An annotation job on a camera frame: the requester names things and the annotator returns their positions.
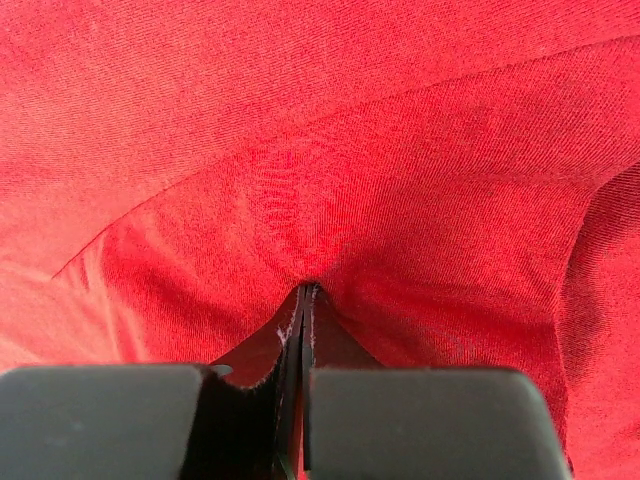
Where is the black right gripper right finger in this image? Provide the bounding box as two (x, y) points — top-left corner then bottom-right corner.
(302, 285), (571, 479)

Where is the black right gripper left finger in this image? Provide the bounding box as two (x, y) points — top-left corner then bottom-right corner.
(1, 287), (306, 479)

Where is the red t shirt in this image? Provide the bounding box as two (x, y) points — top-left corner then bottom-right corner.
(1, 1), (639, 479)

